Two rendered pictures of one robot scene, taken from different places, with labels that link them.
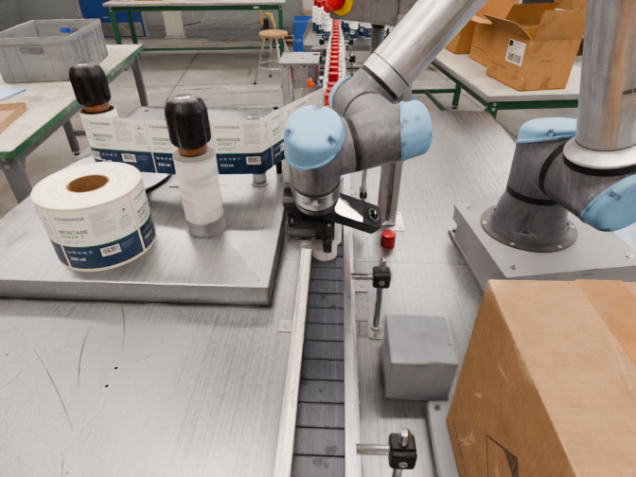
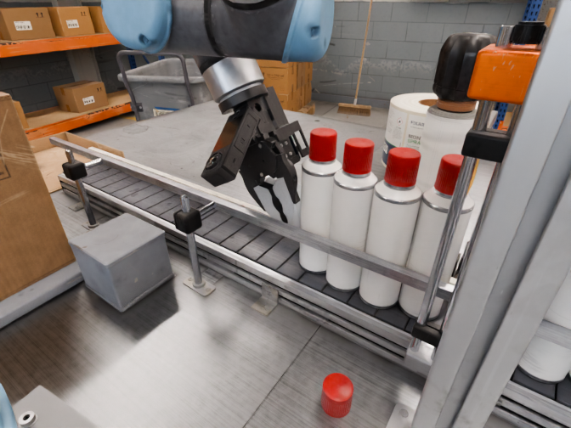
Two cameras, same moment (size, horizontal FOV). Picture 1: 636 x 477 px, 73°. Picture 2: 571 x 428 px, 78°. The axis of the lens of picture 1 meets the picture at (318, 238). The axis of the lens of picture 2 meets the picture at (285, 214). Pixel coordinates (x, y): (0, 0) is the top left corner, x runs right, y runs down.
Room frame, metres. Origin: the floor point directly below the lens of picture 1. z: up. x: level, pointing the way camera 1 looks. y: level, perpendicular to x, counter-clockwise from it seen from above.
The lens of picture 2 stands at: (0.89, -0.39, 1.22)
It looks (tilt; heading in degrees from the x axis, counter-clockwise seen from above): 31 degrees down; 122
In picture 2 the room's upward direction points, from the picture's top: straight up
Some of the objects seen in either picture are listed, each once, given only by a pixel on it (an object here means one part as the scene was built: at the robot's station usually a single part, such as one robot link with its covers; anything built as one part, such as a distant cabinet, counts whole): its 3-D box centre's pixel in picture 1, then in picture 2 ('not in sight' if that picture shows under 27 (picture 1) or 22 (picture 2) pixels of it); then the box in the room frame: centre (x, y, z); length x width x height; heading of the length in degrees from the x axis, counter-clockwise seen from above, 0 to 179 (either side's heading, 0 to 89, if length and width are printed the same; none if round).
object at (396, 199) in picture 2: not in sight; (389, 233); (0.81, -0.03, 0.98); 0.05 x 0.05 x 0.20
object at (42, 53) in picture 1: (55, 48); not in sight; (2.61, 1.50, 0.91); 0.60 x 0.40 x 0.22; 8
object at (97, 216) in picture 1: (98, 214); (430, 135); (0.76, 0.46, 0.95); 0.20 x 0.20 x 0.14
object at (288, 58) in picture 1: (300, 58); not in sight; (1.31, 0.05, 1.14); 0.14 x 0.11 x 0.01; 177
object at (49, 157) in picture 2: not in sight; (48, 161); (-0.11, 0.02, 0.85); 0.30 x 0.26 x 0.04; 177
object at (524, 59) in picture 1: (536, 44); not in sight; (2.42, -1.15, 0.97); 0.51 x 0.39 x 0.37; 100
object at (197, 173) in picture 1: (196, 167); (449, 130); (0.82, 0.26, 1.03); 0.09 x 0.09 x 0.30
